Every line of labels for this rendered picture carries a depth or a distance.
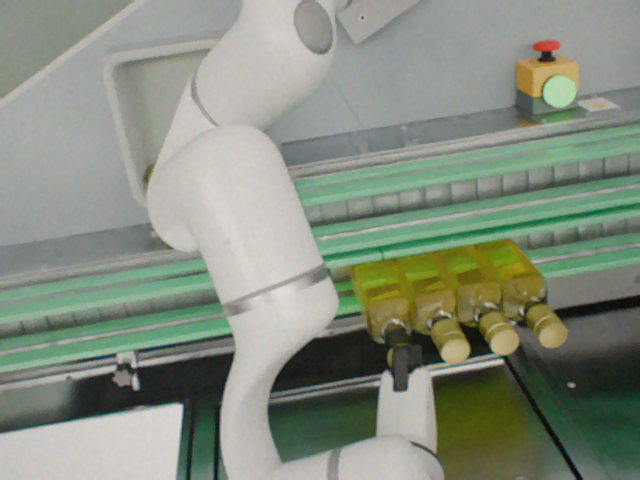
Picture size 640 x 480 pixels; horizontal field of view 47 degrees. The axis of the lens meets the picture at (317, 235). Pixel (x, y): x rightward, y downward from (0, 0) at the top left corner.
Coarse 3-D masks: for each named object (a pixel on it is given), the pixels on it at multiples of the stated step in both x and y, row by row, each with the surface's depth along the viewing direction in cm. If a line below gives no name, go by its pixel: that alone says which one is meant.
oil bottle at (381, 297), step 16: (352, 272) 100; (368, 272) 98; (384, 272) 97; (368, 288) 94; (384, 288) 93; (400, 288) 93; (368, 304) 91; (384, 304) 90; (400, 304) 90; (368, 320) 91; (384, 320) 89; (400, 320) 89
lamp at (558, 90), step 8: (552, 80) 106; (560, 80) 105; (568, 80) 105; (544, 88) 107; (552, 88) 105; (560, 88) 105; (568, 88) 105; (544, 96) 107; (552, 96) 105; (560, 96) 105; (568, 96) 105; (552, 104) 106; (560, 104) 106
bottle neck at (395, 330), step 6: (384, 324) 89; (390, 324) 88; (396, 324) 88; (402, 324) 89; (384, 330) 88; (390, 330) 87; (396, 330) 87; (402, 330) 87; (384, 336) 88; (390, 336) 86; (396, 336) 86; (402, 336) 85; (408, 336) 86; (384, 342) 87; (390, 342) 85; (396, 342) 85; (402, 342) 85; (408, 342) 85; (390, 348) 85
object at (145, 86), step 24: (144, 48) 98; (168, 48) 98; (192, 48) 98; (120, 72) 103; (144, 72) 106; (168, 72) 106; (120, 96) 102; (144, 96) 107; (168, 96) 107; (120, 120) 101; (144, 120) 108; (168, 120) 109; (120, 144) 102; (144, 144) 110; (144, 168) 109; (144, 192) 107
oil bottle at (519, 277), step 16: (512, 240) 102; (496, 256) 98; (512, 256) 97; (496, 272) 94; (512, 272) 93; (528, 272) 93; (512, 288) 91; (528, 288) 90; (544, 288) 90; (512, 304) 91; (544, 304) 91; (512, 320) 92
